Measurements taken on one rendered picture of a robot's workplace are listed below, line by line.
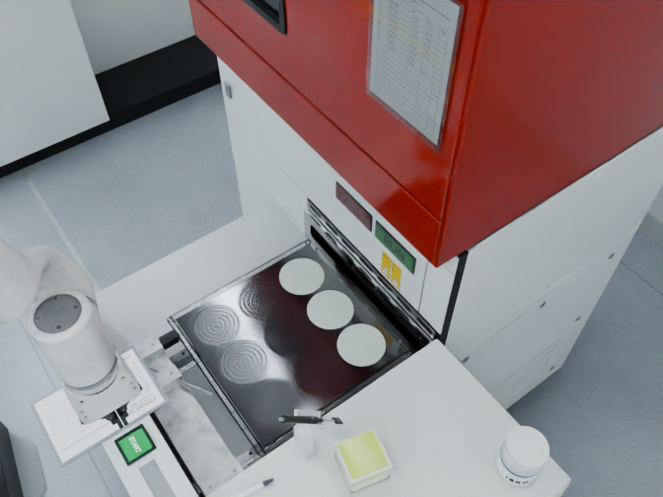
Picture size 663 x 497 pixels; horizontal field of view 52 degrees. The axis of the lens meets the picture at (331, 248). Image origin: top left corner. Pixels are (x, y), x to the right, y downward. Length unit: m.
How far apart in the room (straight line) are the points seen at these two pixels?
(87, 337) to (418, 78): 0.56
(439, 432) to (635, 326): 1.56
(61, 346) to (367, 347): 0.67
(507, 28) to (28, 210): 2.52
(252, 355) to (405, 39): 0.75
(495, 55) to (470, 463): 0.71
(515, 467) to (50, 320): 0.74
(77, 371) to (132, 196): 2.04
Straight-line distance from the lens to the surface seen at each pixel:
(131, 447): 1.29
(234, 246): 1.67
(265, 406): 1.35
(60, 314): 0.96
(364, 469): 1.15
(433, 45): 0.87
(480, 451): 1.26
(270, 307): 1.46
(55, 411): 1.36
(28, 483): 1.49
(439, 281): 1.23
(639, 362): 2.64
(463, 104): 0.88
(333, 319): 1.44
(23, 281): 0.87
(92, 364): 1.00
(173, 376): 1.40
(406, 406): 1.28
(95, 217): 2.97
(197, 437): 1.36
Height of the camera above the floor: 2.12
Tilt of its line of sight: 52 degrees down
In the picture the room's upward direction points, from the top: straight up
